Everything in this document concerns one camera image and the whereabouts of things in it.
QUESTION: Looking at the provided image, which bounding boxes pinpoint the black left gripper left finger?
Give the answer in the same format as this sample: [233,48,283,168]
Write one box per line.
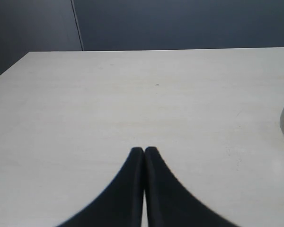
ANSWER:
[60,147,145,227]

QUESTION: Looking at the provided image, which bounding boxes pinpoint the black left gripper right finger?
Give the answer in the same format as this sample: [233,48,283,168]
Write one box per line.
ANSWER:
[144,147,235,227]

